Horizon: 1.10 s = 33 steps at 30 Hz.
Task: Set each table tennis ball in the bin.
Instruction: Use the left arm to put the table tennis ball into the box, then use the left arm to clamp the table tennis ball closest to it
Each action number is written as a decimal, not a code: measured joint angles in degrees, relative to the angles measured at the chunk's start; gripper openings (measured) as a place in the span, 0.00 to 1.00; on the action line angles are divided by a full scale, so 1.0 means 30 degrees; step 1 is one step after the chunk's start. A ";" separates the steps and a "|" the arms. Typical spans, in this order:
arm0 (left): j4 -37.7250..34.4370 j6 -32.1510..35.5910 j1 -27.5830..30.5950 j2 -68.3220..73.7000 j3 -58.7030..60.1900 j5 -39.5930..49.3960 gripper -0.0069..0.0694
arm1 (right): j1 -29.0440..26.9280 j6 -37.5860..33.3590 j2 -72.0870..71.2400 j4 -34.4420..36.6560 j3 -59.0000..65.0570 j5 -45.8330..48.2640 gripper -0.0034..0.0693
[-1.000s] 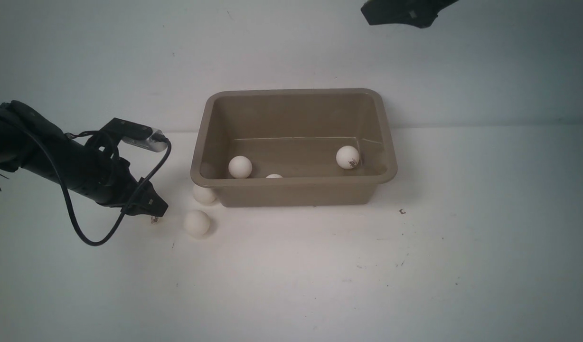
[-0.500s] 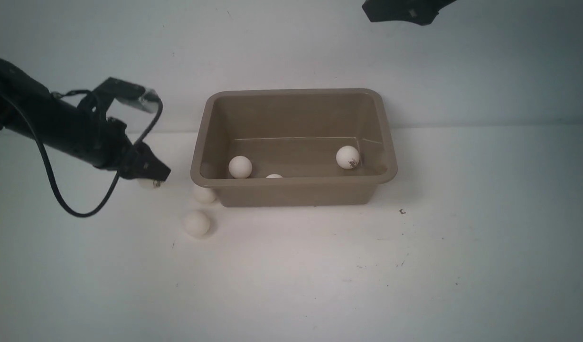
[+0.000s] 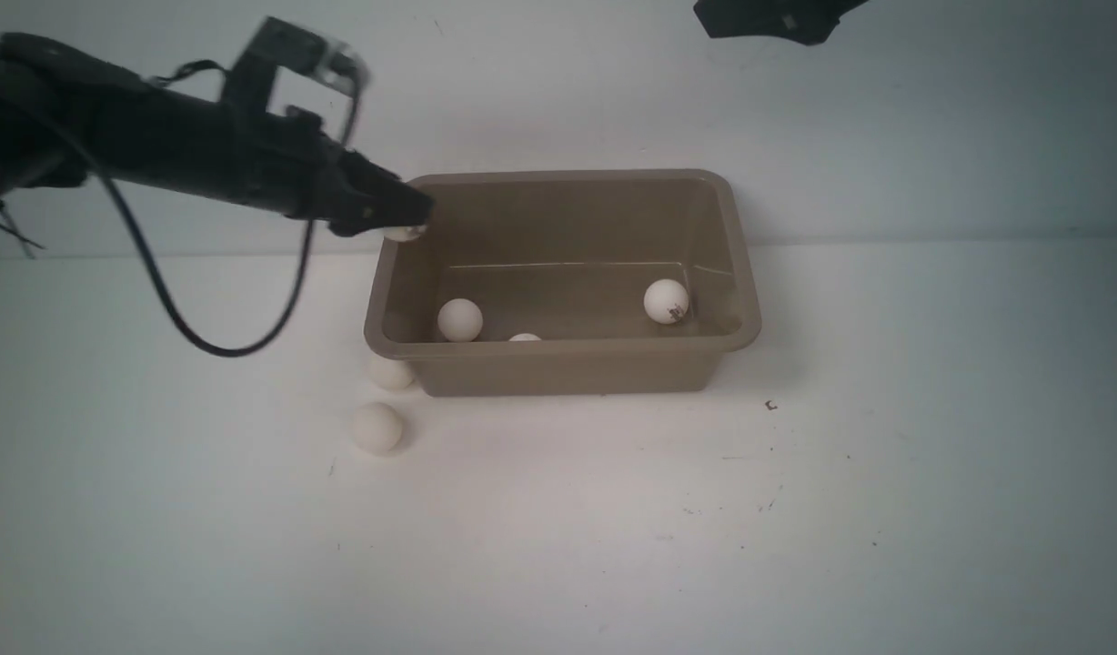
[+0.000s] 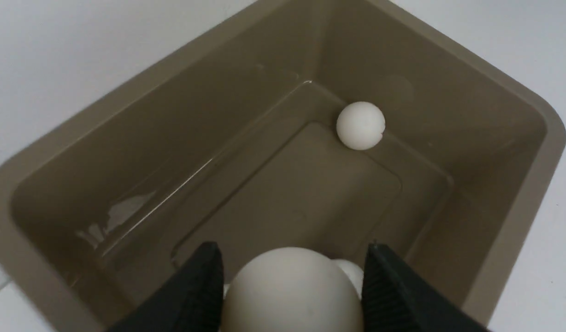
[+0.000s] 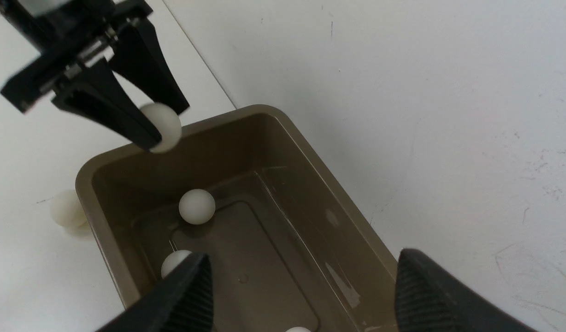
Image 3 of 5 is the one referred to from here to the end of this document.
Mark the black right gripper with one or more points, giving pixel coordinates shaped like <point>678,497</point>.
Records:
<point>808,23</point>

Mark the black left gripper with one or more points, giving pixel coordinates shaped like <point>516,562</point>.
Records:
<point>289,165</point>

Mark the white ball with logo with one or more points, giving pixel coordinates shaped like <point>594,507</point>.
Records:
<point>404,234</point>

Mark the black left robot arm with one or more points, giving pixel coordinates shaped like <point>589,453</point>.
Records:
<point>65,115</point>

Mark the white ball beside bin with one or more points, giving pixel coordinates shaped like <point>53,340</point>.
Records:
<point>389,374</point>

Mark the tan plastic bin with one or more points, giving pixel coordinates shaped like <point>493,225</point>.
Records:
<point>567,255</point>

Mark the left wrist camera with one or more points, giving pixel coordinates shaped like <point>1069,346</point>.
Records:
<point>278,44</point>

